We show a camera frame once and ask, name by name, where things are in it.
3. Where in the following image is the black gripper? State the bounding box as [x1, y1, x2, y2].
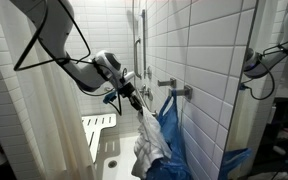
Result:
[120, 81, 146, 113]

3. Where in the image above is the white towel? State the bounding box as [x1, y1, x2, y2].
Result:
[131, 106, 173, 180]

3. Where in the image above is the oval chrome shower valve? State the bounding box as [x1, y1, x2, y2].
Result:
[145, 87, 154, 102]

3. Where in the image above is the round chrome shower valve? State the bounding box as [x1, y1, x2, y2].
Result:
[146, 65, 153, 80]

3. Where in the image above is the long bent steel grab bar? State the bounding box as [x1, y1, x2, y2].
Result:
[104, 85, 160, 120]

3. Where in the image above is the blue plastic bag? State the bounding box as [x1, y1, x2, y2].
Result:
[145, 89, 193, 180]

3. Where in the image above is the white slotted shower seat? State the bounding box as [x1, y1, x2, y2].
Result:
[81, 113, 117, 164]

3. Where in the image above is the short vertical steel grab bar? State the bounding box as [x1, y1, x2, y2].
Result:
[133, 38, 142, 80]

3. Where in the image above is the white shower curtain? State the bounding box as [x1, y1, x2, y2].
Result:
[0, 0, 98, 180]

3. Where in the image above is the steel wall hook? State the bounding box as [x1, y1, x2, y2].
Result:
[157, 77, 178, 89]
[168, 84, 194, 101]

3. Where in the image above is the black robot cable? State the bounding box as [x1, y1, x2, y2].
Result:
[13, 0, 124, 116]

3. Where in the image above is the large wall mirror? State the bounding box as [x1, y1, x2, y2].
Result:
[218, 0, 288, 180]

